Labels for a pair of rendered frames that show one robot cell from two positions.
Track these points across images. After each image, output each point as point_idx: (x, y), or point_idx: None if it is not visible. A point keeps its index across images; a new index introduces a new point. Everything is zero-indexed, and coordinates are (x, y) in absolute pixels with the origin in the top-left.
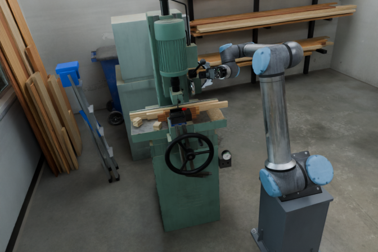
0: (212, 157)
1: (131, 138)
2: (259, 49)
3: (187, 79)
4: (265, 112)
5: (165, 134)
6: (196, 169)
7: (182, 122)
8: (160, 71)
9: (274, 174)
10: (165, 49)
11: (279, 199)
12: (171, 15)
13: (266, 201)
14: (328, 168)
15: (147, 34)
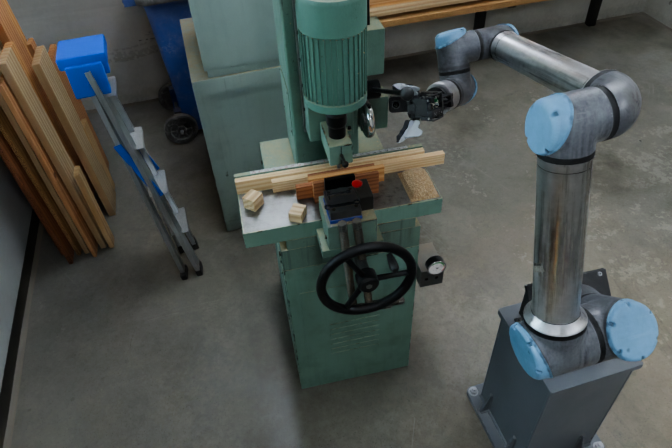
0: (412, 283)
1: (244, 239)
2: (548, 102)
3: None
4: (541, 227)
5: (314, 230)
6: (376, 303)
7: (354, 216)
8: (304, 98)
9: (542, 341)
10: (320, 56)
11: None
12: None
13: (509, 355)
14: (650, 329)
15: None
